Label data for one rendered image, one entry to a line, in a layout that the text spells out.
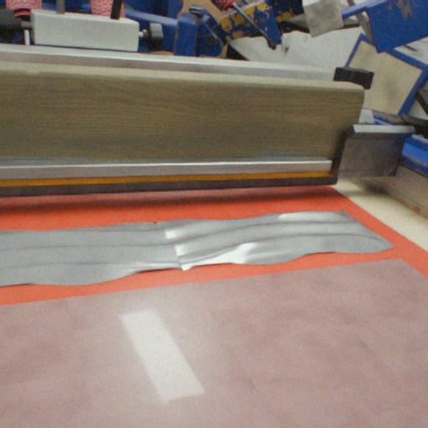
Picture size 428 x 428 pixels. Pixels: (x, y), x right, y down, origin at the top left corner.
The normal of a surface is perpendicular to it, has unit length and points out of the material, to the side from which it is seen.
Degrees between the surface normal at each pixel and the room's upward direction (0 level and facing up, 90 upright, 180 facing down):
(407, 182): 90
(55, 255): 23
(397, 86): 80
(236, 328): 9
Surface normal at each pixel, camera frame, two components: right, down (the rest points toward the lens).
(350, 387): 0.11, -0.90
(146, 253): 0.25, -0.52
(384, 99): -0.88, -0.10
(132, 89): 0.36, 0.43
